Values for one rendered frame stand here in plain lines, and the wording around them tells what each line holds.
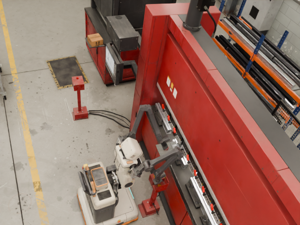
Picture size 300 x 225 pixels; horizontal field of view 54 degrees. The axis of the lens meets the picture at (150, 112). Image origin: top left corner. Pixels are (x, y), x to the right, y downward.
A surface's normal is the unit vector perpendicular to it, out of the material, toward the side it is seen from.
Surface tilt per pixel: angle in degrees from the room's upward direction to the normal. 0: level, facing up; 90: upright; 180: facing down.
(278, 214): 90
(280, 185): 90
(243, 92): 0
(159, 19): 90
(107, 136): 0
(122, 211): 0
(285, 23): 90
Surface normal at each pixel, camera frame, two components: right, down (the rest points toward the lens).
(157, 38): 0.32, 0.72
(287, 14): -0.91, 0.21
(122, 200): 0.14, -0.68
